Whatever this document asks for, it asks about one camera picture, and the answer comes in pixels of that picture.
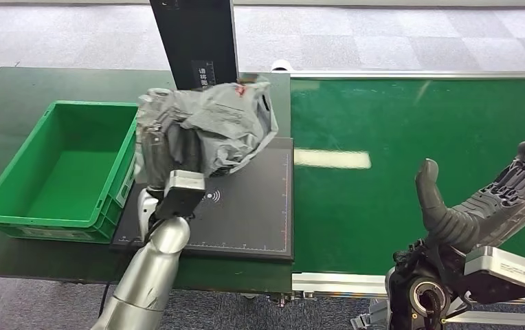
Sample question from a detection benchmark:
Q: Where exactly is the dark green table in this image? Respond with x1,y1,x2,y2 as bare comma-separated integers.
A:
0,66,294,295

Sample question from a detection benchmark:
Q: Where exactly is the grey plastic mailer package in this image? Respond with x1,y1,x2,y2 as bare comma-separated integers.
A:
137,76,280,178

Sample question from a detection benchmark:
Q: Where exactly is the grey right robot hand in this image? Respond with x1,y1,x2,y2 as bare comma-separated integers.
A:
414,133,525,254

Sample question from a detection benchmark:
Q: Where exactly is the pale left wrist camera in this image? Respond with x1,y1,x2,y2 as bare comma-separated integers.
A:
154,169,207,221

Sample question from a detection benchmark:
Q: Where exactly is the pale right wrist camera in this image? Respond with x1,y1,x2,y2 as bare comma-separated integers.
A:
462,245,525,305

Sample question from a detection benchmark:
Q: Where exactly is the black cable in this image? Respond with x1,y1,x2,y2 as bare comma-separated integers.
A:
98,218,155,318

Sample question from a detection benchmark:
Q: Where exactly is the green conveyor belt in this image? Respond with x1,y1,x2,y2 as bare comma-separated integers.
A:
289,78,525,283

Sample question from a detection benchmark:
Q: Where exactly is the black scanner column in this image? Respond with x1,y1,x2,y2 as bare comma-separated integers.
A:
148,0,241,91

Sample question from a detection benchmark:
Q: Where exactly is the green plastic crate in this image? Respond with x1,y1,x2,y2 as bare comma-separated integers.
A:
0,100,139,245

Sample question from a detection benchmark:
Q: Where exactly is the black scanner pad with ruler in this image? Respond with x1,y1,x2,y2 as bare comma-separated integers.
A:
109,136,295,262

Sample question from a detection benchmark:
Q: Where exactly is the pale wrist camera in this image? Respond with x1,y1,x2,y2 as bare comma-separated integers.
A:
462,245,525,305
154,169,207,221

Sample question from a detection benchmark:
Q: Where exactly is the aluminium conveyor frame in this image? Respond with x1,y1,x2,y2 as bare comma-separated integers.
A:
269,69,525,327

